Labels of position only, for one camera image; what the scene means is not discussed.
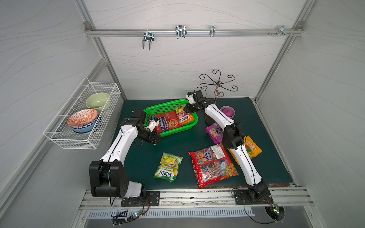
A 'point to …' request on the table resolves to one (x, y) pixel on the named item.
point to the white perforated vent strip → (175, 213)
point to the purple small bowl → (228, 110)
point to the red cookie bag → (168, 121)
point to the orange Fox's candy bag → (184, 117)
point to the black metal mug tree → (217, 83)
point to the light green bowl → (98, 100)
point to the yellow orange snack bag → (252, 148)
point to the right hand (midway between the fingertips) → (183, 107)
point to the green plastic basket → (149, 112)
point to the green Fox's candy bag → (168, 167)
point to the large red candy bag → (212, 166)
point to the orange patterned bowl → (82, 118)
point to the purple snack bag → (216, 132)
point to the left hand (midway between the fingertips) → (155, 139)
